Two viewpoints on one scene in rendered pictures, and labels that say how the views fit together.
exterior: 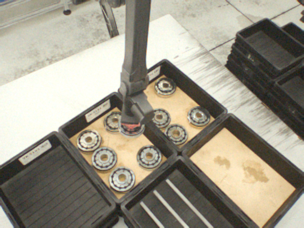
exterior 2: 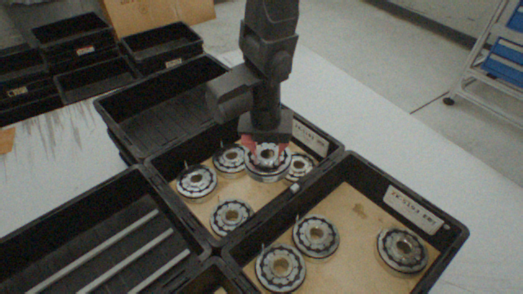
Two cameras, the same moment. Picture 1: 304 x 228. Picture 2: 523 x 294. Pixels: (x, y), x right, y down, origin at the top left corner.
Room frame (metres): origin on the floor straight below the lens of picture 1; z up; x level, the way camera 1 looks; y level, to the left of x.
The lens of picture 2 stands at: (0.57, -0.38, 1.49)
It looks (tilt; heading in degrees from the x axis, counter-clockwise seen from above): 47 degrees down; 93
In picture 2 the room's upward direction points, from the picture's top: straight up
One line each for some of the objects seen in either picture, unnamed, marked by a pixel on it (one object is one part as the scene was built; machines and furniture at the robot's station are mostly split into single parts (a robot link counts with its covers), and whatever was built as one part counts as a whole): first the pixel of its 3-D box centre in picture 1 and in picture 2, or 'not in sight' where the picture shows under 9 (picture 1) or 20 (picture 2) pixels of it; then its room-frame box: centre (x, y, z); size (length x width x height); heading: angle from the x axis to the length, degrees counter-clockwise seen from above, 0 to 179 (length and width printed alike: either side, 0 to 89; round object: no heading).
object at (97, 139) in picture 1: (88, 140); not in sight; (0.54, 0.25, 0.86); 0.10 x 0.10 x 0.01
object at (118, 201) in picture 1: (116, 142); (247, 157); (0.51, 0.13, 0.92); 0.40 x 0.30 x 0.02; 45
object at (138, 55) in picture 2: not in sight; (169, 72); (-0.08, 1.30, 0.37); 0.40 x 0.30 x 0.45; 37
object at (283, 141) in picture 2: not in sight; (272, 139); (0.57, 0.07, 1.04); 0.07 x 0.07 x 0.09; 88
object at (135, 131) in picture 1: (131, 122); (267, 155); (0.56, 0.07, 0.99); 0.10 x 0.10 x 0.01
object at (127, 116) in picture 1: (131, 106); (265, 113); (0.56, 0.07, 1.11); 0.10 x 0.07 x 0.07; 178
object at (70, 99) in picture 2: not in sight; (108, 101); (-0.40, 1.05, 0.31); 0.40 x 0.30 x 0.34; 37
